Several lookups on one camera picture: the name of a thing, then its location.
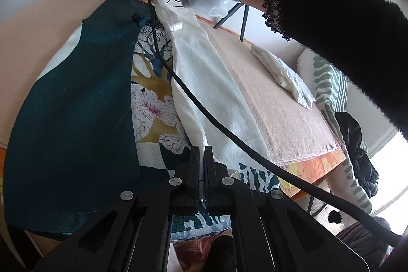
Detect beige towel mat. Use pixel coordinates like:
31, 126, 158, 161
0, 0, 343, 164

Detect person's right forearm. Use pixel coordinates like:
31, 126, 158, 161
234, 0, 408, 143

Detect orange floral cloth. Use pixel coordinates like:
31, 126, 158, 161
280, 146, 348, 200

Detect white garment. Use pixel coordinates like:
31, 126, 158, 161
154, 0, 272, 174

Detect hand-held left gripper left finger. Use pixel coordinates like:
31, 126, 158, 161
33, 146, 204, 272

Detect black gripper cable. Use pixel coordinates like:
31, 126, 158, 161
147, 0, 403, 244

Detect folded white cloth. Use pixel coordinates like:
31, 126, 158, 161
251, 45, 317, 110

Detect dark grey cloth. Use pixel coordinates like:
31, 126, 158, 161
328, 208, 400, 264

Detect black jacket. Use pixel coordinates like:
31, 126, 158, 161
335, 112, 380, 198

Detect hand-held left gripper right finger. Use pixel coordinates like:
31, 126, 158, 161
204, 146, 366, 272

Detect green striped white cloth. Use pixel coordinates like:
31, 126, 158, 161
296, 48, 373, 216

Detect teal printed garment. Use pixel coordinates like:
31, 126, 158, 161
5, 0, 282, 241

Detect black tripod legs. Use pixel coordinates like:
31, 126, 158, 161
213, 1, 253, 44

